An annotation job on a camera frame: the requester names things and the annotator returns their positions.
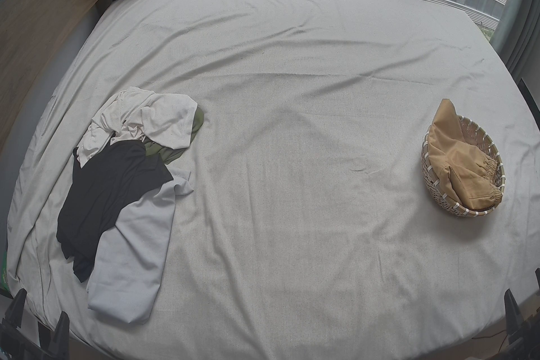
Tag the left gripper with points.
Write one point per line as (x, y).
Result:
(17, 345)

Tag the bed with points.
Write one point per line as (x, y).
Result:
(295, 96)

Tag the pale grey garment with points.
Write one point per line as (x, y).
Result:
(130, 257)

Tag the tan shorts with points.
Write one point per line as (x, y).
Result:
(455, 164)

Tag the round woven basket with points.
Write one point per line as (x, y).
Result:
(474, 134)

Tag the olive green garment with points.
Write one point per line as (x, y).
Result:
(166, 153)

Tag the white garment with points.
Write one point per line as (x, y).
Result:
(160, 113)

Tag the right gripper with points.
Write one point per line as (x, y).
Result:
(525, 339)

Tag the blue-green curtain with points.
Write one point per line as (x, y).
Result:
(523, 12)

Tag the green printed package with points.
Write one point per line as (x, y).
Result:
(3, 274)

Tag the black garment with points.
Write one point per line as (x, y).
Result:
(109, 189)

